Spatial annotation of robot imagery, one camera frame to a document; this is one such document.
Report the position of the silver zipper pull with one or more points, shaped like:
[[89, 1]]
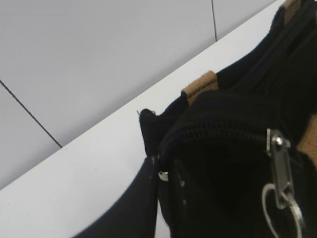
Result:
[[277, 148]]

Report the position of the tan rear bag handle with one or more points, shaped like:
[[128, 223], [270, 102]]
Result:
[[209, 81]]

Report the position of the tan bag handle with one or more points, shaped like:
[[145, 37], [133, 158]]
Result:
[[308, 142], [209, 81]]

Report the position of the black canvas tote bag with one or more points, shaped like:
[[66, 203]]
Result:
[[214, 149]]

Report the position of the tan front bag handle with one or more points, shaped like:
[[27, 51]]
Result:
[[308, 142]]

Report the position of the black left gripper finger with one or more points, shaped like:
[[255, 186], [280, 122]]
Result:
[[134, 214]]

